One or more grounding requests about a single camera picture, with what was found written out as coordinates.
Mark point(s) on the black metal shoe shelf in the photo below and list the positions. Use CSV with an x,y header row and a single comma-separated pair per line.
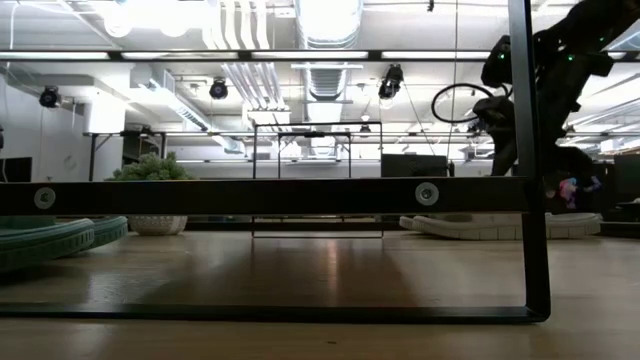
x,y
250,197

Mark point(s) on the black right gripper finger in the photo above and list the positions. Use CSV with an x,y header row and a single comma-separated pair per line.
x,y
504,155

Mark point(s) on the silver ceiling air duct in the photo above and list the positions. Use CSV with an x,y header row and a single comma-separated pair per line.
x,y
327,75

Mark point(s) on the black box monitor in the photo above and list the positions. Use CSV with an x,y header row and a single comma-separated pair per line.
x,y
414,166

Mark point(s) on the green rubber slide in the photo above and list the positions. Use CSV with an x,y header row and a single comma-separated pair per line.
x,y
112,227
40,245

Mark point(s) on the black-legged background table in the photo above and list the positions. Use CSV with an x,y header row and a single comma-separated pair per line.
x,y
125,134

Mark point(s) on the black ceiling spotlight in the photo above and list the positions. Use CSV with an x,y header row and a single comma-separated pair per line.
x,y
391,82
218,89
49,97

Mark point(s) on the green plant in white pot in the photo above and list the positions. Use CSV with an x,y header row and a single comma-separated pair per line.
x,y
150,167

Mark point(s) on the dark flat screen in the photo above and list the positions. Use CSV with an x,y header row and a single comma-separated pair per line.
x,y
15,170

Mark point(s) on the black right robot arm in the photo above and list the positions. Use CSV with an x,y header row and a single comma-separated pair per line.
x,y
575,60

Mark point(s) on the black aluminium rig frame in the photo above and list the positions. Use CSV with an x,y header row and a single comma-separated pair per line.
x,y
300,225

